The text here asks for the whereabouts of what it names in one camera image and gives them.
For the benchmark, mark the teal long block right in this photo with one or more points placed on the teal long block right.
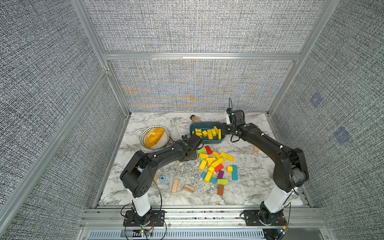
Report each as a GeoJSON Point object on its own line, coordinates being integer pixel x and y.
{"type": "Point", "coordinates": [235, 173]}

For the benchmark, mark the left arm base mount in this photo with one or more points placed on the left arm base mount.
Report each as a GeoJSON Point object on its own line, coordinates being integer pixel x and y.
{"type": "Point", "coordinates": [151, 219]}

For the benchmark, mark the yellow block front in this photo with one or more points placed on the yellow block front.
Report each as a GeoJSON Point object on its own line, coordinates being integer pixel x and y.
{"type": "Point", "coordinates": [207, 177]}

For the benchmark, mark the natural wood arch block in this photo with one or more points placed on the natural wood arch block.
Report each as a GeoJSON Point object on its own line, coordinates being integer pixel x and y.
{"type": "Point", "coordinates": [189, 189]}

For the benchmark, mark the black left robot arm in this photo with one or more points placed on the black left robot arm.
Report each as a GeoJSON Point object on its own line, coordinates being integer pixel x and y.
{"type": "Point", "coordinates": [139, 173]}

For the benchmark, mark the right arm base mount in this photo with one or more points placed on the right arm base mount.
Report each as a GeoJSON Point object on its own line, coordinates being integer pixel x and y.
{"type": "Point", "coordinates": [263, 218]}

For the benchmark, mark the teal plastic bin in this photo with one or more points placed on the teal plastic bin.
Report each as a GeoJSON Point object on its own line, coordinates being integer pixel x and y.
{"type": "Point", "coordinates": [204, 126]}

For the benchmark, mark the yellow block right end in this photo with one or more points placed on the yellow block right end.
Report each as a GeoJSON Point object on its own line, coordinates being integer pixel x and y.
{"type": "Point", "coordinates": [227, 156]}

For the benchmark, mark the small yellow cube right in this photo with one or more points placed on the small yellow cube right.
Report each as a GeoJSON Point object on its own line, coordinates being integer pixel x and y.
{"type": "Point", "coordinates": [229, 169]}

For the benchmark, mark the lime green block front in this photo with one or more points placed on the lime green block front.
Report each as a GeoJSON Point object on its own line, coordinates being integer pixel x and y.
{"type": "Point", "coordinates": [222, 181]}

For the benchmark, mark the orange brown block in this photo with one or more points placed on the orange brown block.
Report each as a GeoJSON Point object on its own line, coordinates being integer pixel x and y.
{"type": "Point", "coordinates": [221, 190]}

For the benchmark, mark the purple block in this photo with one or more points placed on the purple block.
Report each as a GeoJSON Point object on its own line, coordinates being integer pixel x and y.
{"type": "Point", "coordinates": [220, 175]}

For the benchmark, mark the orange sesame bread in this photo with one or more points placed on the orange sesame bread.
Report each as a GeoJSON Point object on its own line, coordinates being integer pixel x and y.
{"type": "Point", "coordinates": [153, 136]}

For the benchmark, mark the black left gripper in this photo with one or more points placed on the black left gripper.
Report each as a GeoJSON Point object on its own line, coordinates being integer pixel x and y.
{"type": "Point", "coordinates": [195, 155]}

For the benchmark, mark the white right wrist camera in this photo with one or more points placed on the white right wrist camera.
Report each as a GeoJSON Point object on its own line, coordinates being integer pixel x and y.
{"type": "Point", "coordinates": [229, 116]}

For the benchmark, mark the natural wood block front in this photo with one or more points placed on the natural wood block front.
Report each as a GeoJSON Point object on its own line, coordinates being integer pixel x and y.
{"type": "Point", "coordinates": [175, 186]}

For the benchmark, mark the patterned white plate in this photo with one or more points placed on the patterned white plate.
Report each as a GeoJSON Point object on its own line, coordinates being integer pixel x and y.
{"type": "Point", "coordinates": [161, 143]}

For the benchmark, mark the red block lower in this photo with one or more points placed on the red block lower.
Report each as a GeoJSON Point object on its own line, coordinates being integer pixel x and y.
{"type": "Point", "coordinates": [219, 168]}

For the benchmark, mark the spice jar with black cap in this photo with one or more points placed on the spice jar with black cap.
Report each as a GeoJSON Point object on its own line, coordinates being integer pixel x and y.
{"type": "Point", "coordinates": [195, 119]}

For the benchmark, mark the red long block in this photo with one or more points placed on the red long block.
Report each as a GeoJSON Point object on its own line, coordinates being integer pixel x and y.
{"type": "Point", "coordinates": [208, 150]}

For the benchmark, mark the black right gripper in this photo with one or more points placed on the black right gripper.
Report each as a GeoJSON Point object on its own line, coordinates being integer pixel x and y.
{"type": "Point", "coordinates": [224, 125]}

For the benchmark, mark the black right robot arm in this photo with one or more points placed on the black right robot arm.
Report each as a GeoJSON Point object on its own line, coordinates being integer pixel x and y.
{"type": "Point", "coordinates": [290, 170]}

